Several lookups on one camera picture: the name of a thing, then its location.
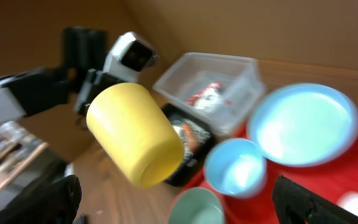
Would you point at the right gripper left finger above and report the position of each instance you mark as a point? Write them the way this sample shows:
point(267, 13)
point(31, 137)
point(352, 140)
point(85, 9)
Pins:
point(58, 203)

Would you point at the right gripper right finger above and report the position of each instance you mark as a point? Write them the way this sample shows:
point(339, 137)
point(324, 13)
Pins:
point(295, 204)

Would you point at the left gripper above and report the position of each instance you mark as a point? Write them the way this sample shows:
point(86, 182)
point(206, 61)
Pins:
point(95, 82)

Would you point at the yellow plastic cup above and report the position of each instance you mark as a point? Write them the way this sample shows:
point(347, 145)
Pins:
point(135, 133)

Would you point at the light blue bowl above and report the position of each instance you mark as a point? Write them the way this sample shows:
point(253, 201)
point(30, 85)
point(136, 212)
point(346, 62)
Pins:
point(236, 168)

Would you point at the red snack wrapper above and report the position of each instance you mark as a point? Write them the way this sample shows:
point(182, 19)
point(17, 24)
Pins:
point(194, 98)

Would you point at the green bowl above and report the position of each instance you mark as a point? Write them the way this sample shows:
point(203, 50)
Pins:
point(197, 205)

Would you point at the white rice pile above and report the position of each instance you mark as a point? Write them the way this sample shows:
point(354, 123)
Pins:
point(201, 135)

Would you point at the orange carrot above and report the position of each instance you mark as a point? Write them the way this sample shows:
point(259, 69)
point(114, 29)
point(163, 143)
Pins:
point(191, 140)

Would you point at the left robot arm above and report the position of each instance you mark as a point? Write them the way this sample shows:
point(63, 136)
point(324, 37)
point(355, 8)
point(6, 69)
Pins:
point(35, 91)

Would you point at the red serving tray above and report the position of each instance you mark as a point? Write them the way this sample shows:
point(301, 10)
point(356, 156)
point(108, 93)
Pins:
point(330, 181)

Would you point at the large light blue plate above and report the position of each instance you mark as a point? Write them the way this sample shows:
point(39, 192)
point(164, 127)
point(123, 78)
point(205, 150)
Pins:
point(304, 125)

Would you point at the black rectangular tray bin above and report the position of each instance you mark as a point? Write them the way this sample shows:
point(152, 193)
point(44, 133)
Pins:
point(187, 169)

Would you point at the clear plastic bin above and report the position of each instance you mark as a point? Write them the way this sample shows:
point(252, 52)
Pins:
point(220, 90)

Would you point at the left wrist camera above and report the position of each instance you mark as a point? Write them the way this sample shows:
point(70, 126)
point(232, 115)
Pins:
point(129, 56)

